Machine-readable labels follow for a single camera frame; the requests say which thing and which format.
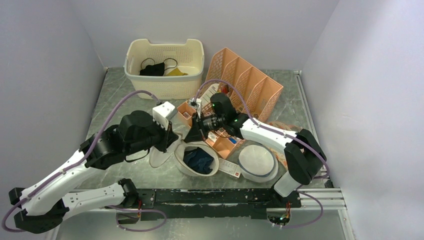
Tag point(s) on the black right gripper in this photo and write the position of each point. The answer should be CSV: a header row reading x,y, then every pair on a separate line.
x,y
196,134

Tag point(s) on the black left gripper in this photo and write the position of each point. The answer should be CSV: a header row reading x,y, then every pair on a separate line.
x,y
172,135

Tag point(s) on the dark blue bra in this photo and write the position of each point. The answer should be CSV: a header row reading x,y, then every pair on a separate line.
x,y
198,160

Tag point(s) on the white mesh laundry bag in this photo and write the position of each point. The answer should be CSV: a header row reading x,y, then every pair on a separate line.
x,y
176,151

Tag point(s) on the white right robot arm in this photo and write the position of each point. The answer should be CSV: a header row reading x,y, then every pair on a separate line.
x,y
303,154

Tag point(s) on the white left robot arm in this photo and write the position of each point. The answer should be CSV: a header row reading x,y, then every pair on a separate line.
x,y
46,204

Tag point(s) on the cream plastic laundry basket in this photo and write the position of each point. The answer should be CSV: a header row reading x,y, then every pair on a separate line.
x,y
190,57

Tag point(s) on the white red card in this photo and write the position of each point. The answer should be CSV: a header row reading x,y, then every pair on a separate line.
x,y
229,168

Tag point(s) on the yellow cloth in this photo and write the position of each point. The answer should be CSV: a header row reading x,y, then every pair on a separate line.
x,y
176,72

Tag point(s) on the black face mask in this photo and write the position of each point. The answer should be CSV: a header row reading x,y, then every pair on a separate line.
x,y
156,69

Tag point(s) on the peach plastic desk organizer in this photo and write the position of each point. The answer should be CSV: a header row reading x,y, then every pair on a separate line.
x,y
258,90

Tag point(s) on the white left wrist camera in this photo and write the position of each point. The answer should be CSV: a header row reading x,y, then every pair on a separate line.
x,y
164,113

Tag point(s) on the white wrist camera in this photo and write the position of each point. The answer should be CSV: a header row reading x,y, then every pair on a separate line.
x,y
164,113
196,103

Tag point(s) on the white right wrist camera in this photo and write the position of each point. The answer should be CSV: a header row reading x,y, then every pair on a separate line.
x,y
196,103

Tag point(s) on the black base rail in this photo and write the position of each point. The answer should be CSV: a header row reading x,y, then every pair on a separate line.
x,y
212,203

